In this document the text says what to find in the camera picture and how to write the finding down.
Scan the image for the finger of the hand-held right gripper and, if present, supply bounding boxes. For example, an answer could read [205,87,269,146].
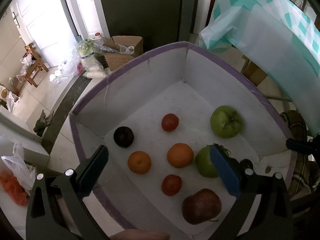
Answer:
[286,134,320,153]

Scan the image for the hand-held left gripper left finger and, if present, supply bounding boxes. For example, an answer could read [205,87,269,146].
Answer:
[26,144,110,240]

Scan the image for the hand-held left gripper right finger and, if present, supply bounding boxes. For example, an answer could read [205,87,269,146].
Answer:
[207,144,293,240]

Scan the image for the green tomato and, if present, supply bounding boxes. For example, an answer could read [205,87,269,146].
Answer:
[195,144,232,178]
[210,105,244,139]

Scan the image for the red apple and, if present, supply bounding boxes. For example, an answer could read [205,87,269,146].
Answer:
[182,188,222,225]

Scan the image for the orange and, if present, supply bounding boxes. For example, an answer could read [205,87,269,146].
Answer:
[167,143,194,168]
[127,151,152,174]

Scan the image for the black plum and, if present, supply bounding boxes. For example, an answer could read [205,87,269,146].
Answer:
[113,126,135,147]

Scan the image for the red tomato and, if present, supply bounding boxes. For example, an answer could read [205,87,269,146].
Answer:
[161,113,179,132]
[161,174,182,196]

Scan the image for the white box with purple rim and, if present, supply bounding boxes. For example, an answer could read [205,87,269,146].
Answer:
[69,42,298,237]

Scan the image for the person's left hand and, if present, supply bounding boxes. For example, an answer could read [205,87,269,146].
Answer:
[107,229,171,240]

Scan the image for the plaid cloth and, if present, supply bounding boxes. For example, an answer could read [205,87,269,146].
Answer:
[280,110,315,200]

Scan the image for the dark green cloth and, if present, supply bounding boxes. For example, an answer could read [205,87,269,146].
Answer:
[34,110,54,137]

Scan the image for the white plastic bag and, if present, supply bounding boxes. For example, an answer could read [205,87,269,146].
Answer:
[1,141,37,190]
[117,44,135,55]
[20,54,34,75]
[6,91,20,112]

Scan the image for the orange carrots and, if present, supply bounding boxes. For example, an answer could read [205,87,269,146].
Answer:
[0,171,29,207]

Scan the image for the clear plastic bag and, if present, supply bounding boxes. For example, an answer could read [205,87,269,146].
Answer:
[64,50,83,77]

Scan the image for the cardboard box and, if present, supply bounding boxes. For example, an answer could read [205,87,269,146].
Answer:
[102,35,144,72]

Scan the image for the wooden chair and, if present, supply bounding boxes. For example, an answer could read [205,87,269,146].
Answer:
[24,42,49,88]

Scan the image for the teal checked tablecloth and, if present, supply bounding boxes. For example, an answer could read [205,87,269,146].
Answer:
[199,0,320,135]

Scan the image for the bag of leafy greens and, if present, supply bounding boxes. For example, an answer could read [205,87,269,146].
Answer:
[75,38,97,58]

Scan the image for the plastic bottle with red cap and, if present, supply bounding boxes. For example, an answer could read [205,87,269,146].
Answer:
[90,32,105,45]

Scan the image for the white door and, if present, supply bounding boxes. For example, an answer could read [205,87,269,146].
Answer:
[14,0,80,68]

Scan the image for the dark green door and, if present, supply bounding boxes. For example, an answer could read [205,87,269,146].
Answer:
[96,0,200,53]

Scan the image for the wooden table frame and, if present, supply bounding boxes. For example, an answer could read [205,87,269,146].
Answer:
[241,55,269,87]

